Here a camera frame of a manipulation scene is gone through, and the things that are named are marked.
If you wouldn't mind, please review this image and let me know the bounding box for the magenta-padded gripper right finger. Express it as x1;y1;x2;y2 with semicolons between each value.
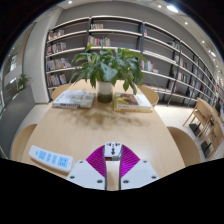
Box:
119;144;160;191

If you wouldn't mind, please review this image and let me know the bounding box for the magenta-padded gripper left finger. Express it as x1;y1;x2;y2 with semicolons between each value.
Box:
65;144;108;191

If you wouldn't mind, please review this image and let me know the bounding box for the small white blue charger block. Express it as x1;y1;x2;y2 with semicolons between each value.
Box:
103;141;123;163

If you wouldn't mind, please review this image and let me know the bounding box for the white power strip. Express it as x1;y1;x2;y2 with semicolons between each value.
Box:
28;144;74;173

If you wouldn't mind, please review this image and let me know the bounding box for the yellow-covered book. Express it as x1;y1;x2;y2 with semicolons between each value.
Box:
113;92;154;113

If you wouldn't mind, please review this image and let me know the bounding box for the large white book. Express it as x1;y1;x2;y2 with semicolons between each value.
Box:
52;89;97;110

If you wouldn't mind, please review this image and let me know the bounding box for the green potted plant white pot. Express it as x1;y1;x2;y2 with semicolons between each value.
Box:
70;43;148;104

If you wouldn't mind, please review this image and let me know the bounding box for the small green ledge plant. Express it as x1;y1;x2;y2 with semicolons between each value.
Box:
15;73;32;91

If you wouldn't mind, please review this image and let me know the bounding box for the grey shelf unit with books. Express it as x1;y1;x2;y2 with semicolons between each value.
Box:
44;14;221;108

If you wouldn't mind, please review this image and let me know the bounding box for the ceiling lights group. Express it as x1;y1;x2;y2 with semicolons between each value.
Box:
66;0;219;59

